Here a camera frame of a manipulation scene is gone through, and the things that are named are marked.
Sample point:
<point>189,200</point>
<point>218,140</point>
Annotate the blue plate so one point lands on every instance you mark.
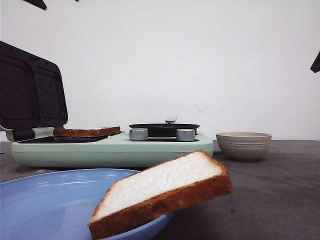
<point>54,206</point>

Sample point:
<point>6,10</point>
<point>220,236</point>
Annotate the toast bread slice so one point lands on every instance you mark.
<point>63,132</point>
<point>165,188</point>

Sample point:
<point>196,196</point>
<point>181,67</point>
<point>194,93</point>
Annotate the black frying pan green handle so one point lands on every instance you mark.
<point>165,130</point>

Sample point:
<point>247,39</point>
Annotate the silver control knob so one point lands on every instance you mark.
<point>138,134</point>
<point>185,135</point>

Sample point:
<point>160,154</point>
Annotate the mint green breakfast maker base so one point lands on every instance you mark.
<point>113,151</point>

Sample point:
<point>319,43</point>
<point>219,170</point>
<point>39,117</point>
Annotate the right silver control knob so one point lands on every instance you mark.
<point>185,135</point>

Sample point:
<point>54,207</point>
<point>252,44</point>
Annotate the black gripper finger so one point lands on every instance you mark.
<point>38,3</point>
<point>315,67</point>

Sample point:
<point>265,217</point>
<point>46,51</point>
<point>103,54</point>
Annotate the left silver control knob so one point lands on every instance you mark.
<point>138,134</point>

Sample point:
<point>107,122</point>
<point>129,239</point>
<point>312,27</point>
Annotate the beige ribbed bowl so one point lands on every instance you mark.
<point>244,146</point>

